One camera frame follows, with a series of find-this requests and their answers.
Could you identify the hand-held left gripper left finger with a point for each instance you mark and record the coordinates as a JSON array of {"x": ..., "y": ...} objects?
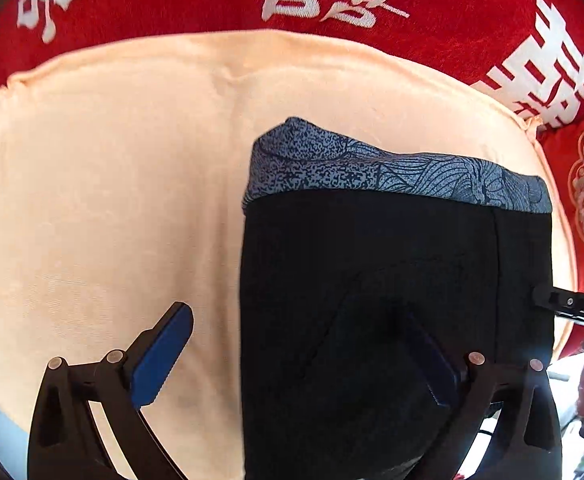
[{"x": 164, "y": 355}]

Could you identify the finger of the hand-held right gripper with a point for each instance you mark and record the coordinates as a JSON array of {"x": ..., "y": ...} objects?
[{"x": 569, "y": 302}]

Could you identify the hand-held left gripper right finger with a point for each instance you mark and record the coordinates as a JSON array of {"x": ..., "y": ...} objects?
[{"x": 439, "y": 367}]

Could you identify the black pants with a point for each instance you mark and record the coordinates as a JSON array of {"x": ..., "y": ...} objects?
[{"x": 347, "y": 285}]

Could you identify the peach blanket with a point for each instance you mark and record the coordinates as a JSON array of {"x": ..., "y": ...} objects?
[{"x": 111, "y": 185}]

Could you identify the red printed blanket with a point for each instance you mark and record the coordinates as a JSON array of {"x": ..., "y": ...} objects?
[{"x": 447, "y": 25}]

